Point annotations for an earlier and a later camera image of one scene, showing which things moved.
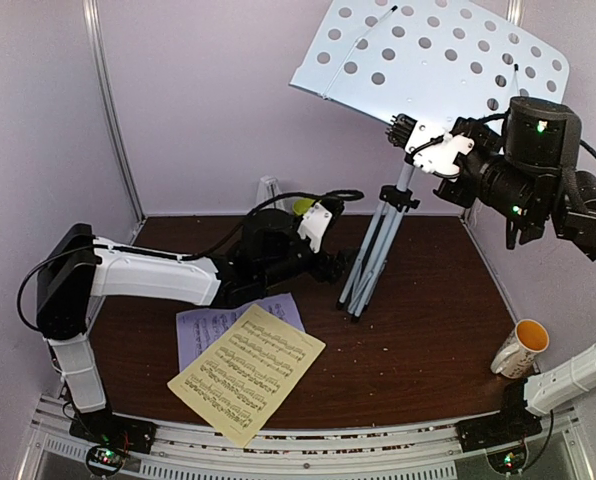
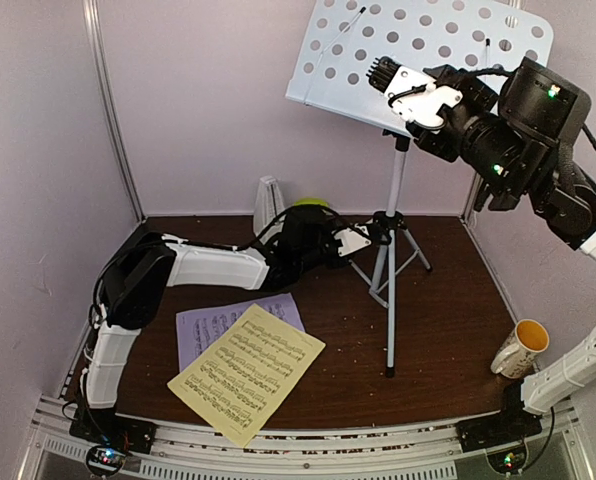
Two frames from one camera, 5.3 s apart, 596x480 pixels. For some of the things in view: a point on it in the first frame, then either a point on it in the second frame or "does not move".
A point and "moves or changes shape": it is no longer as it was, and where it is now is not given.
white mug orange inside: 516,356 does not move
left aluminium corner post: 90,9 does not move
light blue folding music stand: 440,61 moves or changes shape
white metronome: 268,188 does not move
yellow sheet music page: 239,381 does not move
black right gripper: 466,123 -> 447,74
